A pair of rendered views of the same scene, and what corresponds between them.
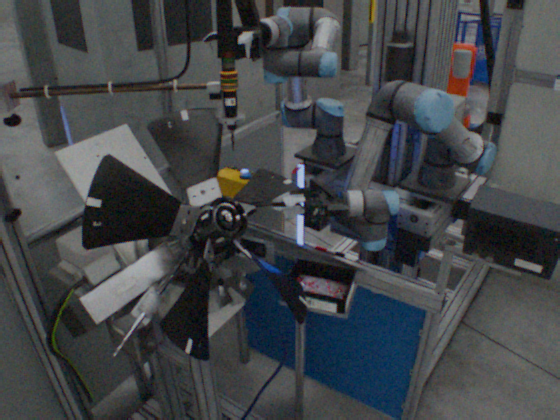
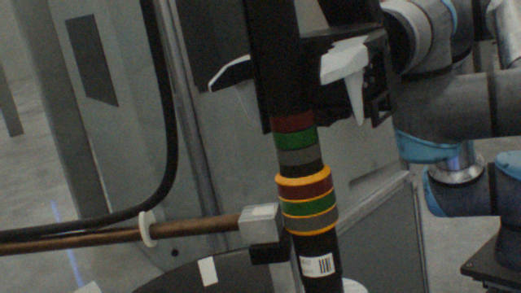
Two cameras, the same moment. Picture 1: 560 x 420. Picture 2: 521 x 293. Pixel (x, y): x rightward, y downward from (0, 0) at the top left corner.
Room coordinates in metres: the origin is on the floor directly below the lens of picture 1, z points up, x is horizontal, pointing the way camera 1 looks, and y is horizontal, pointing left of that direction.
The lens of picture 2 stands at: (0.72, 0.06, 1.72)
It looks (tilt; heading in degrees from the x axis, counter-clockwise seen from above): 16 degrees down; 13
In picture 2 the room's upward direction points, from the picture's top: 12 degrees counter-clockwise
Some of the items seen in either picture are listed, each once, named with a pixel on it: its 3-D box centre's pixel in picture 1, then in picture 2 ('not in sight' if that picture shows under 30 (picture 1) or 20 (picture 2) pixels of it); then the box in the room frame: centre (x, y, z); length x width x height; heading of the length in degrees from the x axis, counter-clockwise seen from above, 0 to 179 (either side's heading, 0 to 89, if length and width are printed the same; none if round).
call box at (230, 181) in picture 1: (238, 185); not in sight; (1.58, 0.16, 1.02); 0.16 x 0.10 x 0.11; 56
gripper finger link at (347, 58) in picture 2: (246, 46); (351, 87); (1.12, 0.07, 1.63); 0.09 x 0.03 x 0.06; 177
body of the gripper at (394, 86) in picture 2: (249, 40); (356, 65); (1.23, 0.07, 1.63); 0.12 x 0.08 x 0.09; 156
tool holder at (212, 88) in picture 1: (226, 101); (306, 261); (1.12, 0.13, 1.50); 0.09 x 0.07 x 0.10; 91
